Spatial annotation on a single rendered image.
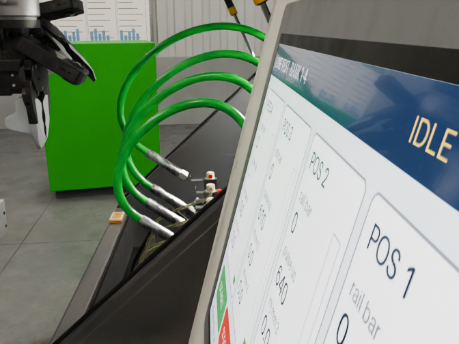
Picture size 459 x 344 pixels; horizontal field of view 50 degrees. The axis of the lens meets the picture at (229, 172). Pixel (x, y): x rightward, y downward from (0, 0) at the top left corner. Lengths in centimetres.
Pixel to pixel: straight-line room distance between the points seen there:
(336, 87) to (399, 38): 6
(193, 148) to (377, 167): 115
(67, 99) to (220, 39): 366
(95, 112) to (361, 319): 414
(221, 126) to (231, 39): 618
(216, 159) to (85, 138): 305
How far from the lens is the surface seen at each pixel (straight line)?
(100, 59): 422
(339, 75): 24
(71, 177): 440
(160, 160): 100
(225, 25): 96
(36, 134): 88
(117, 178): 76
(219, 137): 131
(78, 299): 96
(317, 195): 23
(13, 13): 85
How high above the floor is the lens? 142
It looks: 17 degrees down
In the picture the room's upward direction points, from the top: straight up
